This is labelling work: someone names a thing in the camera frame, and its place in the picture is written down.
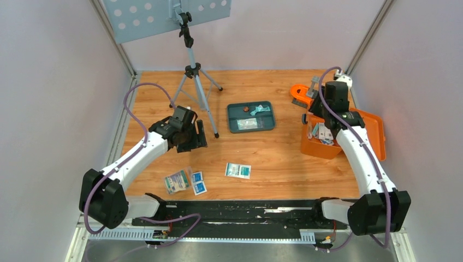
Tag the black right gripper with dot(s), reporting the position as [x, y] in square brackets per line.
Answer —
[314, 105]

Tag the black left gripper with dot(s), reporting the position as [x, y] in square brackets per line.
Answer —
[201, 142]

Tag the white teal dressing packet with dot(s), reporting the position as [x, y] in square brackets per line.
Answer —
[324, 133]

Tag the clear bag cotton swabs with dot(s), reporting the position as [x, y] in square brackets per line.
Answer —
[309, 134]

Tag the teal header tape bag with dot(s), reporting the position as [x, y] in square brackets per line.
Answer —
[325, 142]

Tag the clear bag bandage pack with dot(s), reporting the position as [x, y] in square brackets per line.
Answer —
[178, 181]

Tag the white teal gauze packet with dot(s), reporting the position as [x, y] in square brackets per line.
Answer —
[238, 170]

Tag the teal divided tray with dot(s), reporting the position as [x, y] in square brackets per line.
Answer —
[236, 112]

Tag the clear bag teal gauze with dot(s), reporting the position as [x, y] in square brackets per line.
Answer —
[250, 123]

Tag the teal sachet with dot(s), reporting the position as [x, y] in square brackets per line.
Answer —
[263, 108]
[254, 112]

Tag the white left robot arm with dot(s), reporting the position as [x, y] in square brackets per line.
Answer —
[103, 193]

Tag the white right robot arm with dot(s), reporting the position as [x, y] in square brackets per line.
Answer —
[381, 208]

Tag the orange medicine box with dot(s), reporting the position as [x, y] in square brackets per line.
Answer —
[314, 148]

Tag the blue alcohol pad pair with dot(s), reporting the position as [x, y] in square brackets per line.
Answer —
[198, 183]

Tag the grey tripod stand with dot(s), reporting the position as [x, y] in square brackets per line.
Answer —
[193, 70]

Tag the orange ring toy stand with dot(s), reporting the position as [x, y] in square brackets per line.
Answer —
[304, 95]

